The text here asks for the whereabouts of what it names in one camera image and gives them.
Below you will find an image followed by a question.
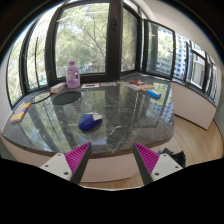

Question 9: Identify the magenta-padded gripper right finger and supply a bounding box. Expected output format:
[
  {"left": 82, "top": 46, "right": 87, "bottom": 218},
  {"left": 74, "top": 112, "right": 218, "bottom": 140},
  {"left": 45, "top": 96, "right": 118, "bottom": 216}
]
[{"left": 132, "top": 142, "right": 184, "bottom": 186}]

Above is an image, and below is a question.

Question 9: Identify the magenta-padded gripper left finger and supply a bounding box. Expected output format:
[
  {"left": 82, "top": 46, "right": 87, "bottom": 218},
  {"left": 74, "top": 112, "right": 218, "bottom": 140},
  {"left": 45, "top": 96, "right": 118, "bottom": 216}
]
[{"left": 39, "top": 141, "right": 93, "bottom": 185}]

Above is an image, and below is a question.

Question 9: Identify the blue and white computer mouse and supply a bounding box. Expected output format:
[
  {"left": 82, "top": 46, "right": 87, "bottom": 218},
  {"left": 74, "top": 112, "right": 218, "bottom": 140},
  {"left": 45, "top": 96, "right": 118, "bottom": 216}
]
[{"left": 77, "top": 112, "right": 104, "bottom": 132}]

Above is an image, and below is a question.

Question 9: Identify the black round mouse pad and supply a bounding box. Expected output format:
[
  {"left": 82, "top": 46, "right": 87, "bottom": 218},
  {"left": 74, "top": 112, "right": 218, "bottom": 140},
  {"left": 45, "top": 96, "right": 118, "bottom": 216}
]
[{"left": 51, "top": 90, "right": 82, "bottom": 106}]

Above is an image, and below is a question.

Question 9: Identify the blue box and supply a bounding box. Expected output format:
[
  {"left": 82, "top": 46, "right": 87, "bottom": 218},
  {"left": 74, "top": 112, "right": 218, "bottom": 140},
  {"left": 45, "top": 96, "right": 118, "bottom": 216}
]
[{"left": 146, "top": 89, "right": 162, "bottom": 100}]

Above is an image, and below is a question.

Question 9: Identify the white and orange carton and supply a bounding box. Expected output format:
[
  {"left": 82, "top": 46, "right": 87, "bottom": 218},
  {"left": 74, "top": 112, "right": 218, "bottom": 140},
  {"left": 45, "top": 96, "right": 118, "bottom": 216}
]
[{"left": 50, "top": 81, "right": 67, "bottom": 95}]

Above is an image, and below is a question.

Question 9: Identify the yellow and purple book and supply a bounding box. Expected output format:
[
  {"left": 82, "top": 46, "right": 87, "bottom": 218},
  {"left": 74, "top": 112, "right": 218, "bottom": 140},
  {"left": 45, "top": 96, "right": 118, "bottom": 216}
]
[{"left": 9, "top": 101, "right": 32, "bottom": 124}]

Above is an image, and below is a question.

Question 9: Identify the white framed card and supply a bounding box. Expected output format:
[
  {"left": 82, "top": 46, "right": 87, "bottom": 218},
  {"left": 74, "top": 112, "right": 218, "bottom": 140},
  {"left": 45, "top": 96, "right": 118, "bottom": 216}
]
[{"left": 81, "top": 82, "right": 101, "bottom": 90}]

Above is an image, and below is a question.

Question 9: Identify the white printed flat box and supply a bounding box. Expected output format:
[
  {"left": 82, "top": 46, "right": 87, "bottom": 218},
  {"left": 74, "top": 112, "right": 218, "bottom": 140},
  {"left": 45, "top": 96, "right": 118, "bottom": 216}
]
[{"left": 123, "top": 81, "right": 143, "bottom": 92}]

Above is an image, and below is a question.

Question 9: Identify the dark red box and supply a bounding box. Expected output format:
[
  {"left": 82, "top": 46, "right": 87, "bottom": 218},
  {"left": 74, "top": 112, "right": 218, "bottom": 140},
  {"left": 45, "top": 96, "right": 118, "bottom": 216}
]
[{"left": 129, "top": 79, "right": 146, "bottom": 86}]

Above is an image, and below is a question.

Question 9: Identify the printed paper leaflet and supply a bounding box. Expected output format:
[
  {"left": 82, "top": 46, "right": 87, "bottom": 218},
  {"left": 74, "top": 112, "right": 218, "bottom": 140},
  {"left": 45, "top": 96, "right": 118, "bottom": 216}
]
[{"left": 99, "top": 81, "right": 118, "bottom": 88}]

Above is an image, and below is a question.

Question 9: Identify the purple detergent bottle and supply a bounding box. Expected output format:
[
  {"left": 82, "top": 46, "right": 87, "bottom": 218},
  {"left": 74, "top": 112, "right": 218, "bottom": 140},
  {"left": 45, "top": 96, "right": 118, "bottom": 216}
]
[{"left": 65, "top": 59, "right": 81, "bottom": 89}]

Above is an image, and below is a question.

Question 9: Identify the black wire stand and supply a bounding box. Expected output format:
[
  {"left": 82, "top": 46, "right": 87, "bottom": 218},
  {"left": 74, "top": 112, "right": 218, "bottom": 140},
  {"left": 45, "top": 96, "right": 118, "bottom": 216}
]
[{"left": 30, "top": 90, "right": 53, "bottom": 104}]

